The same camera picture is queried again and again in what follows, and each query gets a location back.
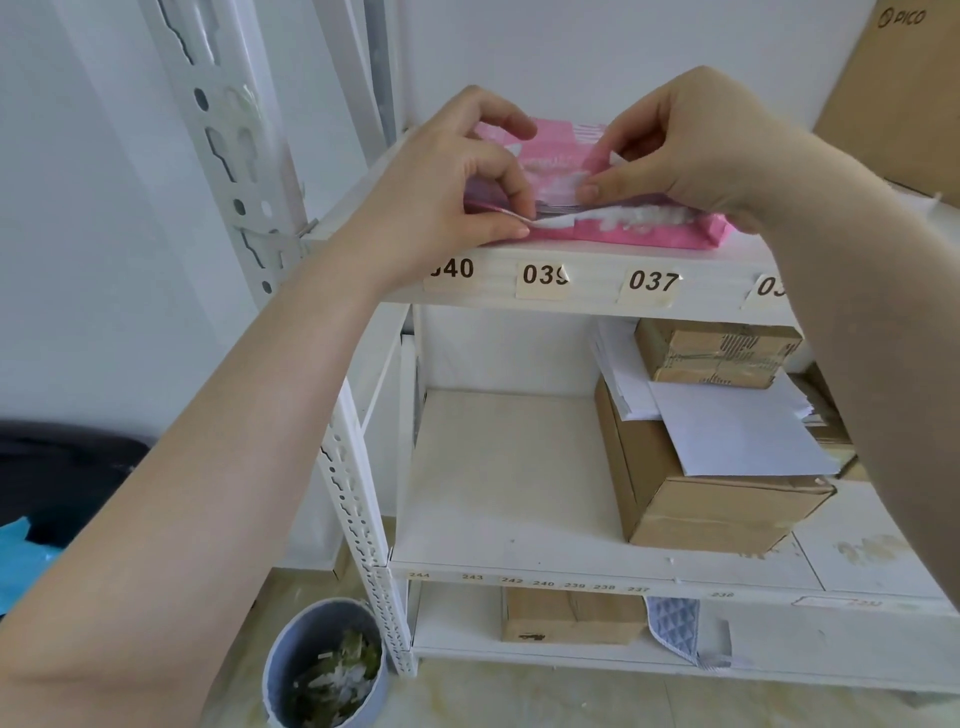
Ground black bag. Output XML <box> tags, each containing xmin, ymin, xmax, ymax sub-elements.
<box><xmin>0</xmin><ymin>418</ymin><xmax>153</xmax><ymax>550</ymax></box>

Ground person's right forearm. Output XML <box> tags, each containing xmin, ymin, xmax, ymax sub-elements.
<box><xmin>750</xmin><ymin>123</ymin><xmax>960</xmax><ymax>610</ymax></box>

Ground small taped cardboard box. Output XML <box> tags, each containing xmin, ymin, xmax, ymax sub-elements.
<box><xmin>634</xmin><ymin>318</ymin><xmax>804</xmax><ymax>390</ymax></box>

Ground white metal shelving rack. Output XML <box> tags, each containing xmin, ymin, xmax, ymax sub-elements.
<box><xmin>138</xmin><ymin>0</ymin><xmax>960</xmax><ymax>696</ymax></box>

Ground flat cardboard box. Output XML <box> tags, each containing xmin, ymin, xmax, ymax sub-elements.
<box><xmin>501</xmin><ymin>586</ymin><xmax>649</xmax><ymax>645</ymax></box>

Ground big leaning cardboard carton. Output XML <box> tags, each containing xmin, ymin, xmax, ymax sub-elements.
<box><xmin>813</xmin><ymin>0</ymin><xmax>960</xmax><ymax>210</ymax></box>

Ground white paper sheets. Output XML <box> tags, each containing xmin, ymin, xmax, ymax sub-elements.
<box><xmin>588</xmin><ymin>318</ymin><xmax>843</xmax><ymax>479</ymax></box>

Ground person's left hand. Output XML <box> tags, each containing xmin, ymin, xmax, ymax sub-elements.
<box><xmin>324</xmin><ymin>84</ymin><xmax>539</xmax><ymax>292</ymax></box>

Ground person's right hand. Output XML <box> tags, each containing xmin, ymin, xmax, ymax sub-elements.
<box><xmin>576</xmin><ymin>66</ymin><xmax>798</xmax><ymax>235</ymax></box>

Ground row of small number stickers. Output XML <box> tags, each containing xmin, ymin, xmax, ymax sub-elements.
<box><xmin>405</xmin><ymin>570</ymin><xmax>738</xmax><ymax>601</ymax></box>

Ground grey quilted cloth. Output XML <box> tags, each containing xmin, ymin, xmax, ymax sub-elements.
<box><xmin>643</xmin><ymin>595</ymin><xmax>735</xmax><ymax>670</ymax></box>

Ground blue plastic bag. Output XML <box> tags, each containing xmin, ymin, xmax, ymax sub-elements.
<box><xmin>0</xmin><ymin>516</ymin><xmax>64</xmax><ymax>618</ymax></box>

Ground pink plastic packet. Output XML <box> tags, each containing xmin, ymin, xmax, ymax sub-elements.
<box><xmin>463</xmin><ymin>116</ymin><xmax>733</xmax><ymax>252</ymax></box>

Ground green and white waste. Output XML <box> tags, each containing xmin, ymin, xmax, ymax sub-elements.
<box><xmin>288</xmin><ymin>628</ymin><xmax>381</xmax><ymax>728</ymax></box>

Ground large brown cardboard box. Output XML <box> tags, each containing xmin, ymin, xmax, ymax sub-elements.
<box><xmin>594</xmin><ymin>377</ymin><xmax>837</xmax><ymax>557</ymax></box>

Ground grey waste bin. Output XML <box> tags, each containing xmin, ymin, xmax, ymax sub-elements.
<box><xmin>261</xmin><ymin>597</ymin><xmax>391</xmax><ymax>728</ymax></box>

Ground beige number label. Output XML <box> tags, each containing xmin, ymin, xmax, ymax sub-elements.
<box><xmin>423</xmin><ymin>255</ymin><xmax>481</xmax><ymax>295</ymax></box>
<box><xmin>516</xmin><ymin>260</ymin><xmax>573</xmax><ymax>302</ymax></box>
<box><xmin>618</xmin><ymin>265</ymin><xmax>683</xmax><ymax>308</ymax></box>
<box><xmin>741</xmin><ymin>273</ymin><xmax>790</xmax><ymax>311</ymax></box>

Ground person's left forearm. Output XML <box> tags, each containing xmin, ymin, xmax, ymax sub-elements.
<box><xmin>0</xmin><ymin>238</ymin><xmax>423</xmax><ymax>728</ymax></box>

